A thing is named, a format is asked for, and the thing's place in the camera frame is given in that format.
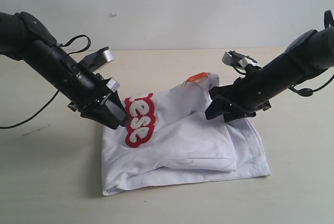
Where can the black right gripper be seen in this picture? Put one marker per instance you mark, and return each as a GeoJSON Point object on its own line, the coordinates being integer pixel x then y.
{"type": "Point", "coordinates": [242, 98]}

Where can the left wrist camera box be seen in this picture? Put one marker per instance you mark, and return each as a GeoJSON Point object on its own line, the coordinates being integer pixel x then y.
{"type": "Point", "coordinates": [98, 59]}

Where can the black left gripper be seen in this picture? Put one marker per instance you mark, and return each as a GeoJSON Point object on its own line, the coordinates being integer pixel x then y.
{"type": "Point", "coordinates": [94, 97]}

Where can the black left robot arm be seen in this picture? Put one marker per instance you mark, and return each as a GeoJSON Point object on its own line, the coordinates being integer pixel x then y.
{"type": "Point", "coordinates": [25, 38]}

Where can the white t-shirt with red lettering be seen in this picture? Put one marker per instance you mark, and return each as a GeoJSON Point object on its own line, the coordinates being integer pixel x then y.
{"type": "Point", "coordinates": [169, 141]}

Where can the orange neck label tag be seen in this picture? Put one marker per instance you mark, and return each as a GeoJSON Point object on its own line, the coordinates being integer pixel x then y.
{"type": "Point", "coordinates": [196, 77]}

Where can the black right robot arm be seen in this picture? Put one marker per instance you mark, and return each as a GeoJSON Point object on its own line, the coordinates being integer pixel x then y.
{"type": "Point", "coordinates": [307, 57]}

